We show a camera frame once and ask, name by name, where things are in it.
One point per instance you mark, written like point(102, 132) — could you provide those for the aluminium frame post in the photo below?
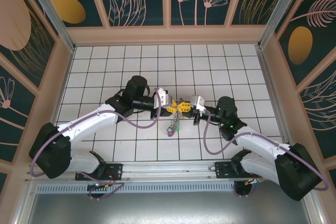
point(52, 14)
point(278, 14)

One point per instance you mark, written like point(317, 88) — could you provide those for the aluminium side rail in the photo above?
point(266, 72)

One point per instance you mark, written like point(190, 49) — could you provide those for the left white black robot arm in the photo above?
point(86, 121)

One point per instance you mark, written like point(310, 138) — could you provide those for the silver metal loop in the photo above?
point(211, 167)

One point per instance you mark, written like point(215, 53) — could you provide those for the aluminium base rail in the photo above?
point(168, 169)

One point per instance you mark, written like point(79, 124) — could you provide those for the silver keyring key bunch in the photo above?
point(176, 121)

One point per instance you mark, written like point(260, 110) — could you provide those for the blue capped key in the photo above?
point(169, 130)

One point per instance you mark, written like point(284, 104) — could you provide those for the red capped key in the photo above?
point(170, 134)

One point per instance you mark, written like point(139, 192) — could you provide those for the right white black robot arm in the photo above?
point(262, 145)

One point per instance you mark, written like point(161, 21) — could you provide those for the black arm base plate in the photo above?
point(115, 170)
point(221, 169)

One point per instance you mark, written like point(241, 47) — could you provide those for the yellow power connector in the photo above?
point(248, 182)
point(106, 186)

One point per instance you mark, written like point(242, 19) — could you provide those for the green capped key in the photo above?
point(178, 129)

